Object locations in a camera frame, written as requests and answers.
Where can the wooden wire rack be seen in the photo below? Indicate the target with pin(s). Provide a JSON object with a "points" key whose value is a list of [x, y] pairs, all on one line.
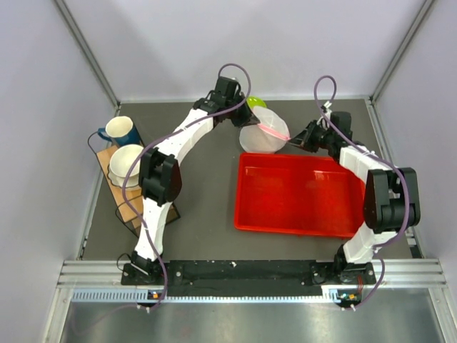
{"points": [[123, 212]]}

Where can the aluminium frame rail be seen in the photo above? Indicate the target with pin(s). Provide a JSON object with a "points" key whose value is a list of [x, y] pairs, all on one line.
{"points": [[101, 281]]}

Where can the red plastic tray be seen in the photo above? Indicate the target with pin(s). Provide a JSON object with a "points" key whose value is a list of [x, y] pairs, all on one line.
{"points": [[297, 194]]}

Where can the white mesh laundry bag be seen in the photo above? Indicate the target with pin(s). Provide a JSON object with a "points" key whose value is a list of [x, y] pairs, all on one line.
{"points": [[269, 136]]}

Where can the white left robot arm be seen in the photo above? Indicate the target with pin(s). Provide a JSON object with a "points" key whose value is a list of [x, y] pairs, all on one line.
{"points": [[160, 175]]}

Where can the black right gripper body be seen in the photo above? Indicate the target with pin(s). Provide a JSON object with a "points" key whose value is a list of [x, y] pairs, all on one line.
{"points": [[322, 138]]}

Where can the blue mug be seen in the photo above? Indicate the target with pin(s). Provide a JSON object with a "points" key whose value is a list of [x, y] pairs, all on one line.
{"points": [[120, 131]]}

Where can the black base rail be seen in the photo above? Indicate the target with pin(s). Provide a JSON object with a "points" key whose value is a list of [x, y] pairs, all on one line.
{"points": [[262, 278]]}

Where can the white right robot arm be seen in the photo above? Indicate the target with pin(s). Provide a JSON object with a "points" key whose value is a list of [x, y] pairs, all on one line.
{"points": [[390, 202]]}

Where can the green plastic bowl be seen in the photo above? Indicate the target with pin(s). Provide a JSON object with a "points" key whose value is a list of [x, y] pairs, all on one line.
{"points": [[254, 101]]}

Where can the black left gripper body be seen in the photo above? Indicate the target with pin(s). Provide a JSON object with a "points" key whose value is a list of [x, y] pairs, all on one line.
{"points": [[236, 97]]}

